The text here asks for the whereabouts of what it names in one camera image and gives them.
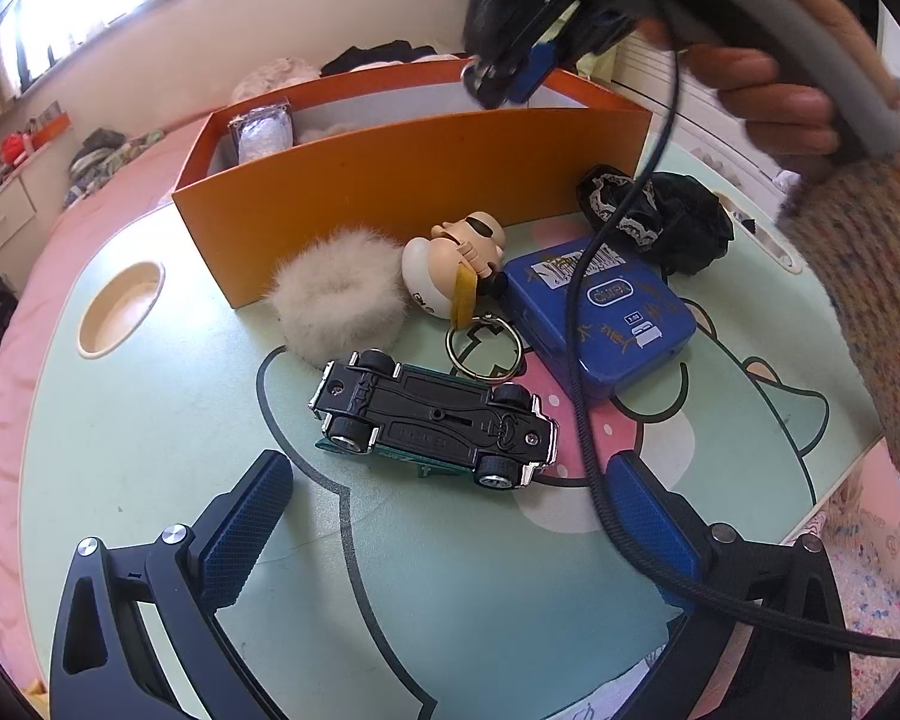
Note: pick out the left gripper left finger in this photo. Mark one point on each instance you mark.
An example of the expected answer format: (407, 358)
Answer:
(103, 662)

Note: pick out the right hand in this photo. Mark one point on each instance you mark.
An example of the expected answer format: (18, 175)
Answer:
(791, 123)

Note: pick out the knitted sweater right forearm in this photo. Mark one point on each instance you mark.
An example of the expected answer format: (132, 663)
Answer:
(847, 228)

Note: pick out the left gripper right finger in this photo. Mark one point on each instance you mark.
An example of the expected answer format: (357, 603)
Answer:
(711, 665)

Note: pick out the folded clothes on bed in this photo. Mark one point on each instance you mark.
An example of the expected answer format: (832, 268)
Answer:
(102, 155)

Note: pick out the upside-down toy car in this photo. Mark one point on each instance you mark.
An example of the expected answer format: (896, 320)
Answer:
(497, 435)

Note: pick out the blue tin case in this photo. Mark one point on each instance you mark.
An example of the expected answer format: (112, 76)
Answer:
(629, 322)

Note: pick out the plastic bundle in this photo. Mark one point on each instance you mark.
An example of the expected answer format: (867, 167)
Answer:
(262, 131)

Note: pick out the white fluffy scrunchie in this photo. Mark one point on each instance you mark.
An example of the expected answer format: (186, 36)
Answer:
(343, 293)

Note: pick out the cartoon figure keychain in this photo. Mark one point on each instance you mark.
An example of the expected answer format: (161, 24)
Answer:
(446, 273)

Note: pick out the white drawer cabinet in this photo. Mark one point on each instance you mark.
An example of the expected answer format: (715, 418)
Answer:
(23, 222)

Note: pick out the orange cardboard box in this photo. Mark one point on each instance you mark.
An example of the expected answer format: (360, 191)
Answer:
(417, 151)

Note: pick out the black clothes pile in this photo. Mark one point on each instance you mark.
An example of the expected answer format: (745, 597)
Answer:
(399, 51)

